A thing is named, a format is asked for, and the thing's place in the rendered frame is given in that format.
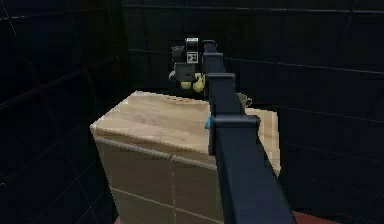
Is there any small olive green object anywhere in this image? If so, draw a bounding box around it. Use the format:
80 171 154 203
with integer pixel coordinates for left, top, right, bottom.
237 93 253 108

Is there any light wooden chest of drawers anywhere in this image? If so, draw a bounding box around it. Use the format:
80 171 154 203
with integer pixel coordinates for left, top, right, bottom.
89 89 282 224

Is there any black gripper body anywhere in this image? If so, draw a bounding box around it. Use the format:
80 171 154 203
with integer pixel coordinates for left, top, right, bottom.
171 45 198 83

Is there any yellow-green toy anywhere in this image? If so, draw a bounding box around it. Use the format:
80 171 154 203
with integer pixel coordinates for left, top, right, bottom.
180 72 207 93

